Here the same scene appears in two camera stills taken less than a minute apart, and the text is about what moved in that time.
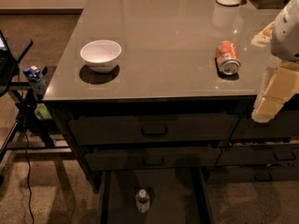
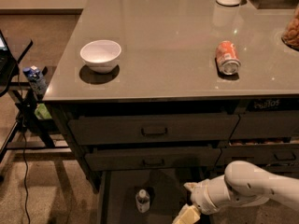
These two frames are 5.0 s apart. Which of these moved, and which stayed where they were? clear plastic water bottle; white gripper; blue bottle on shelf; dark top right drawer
Moved: white gripper
Stayed: blue bottle on shelf; clear plastic water bottle; dark top right drawer
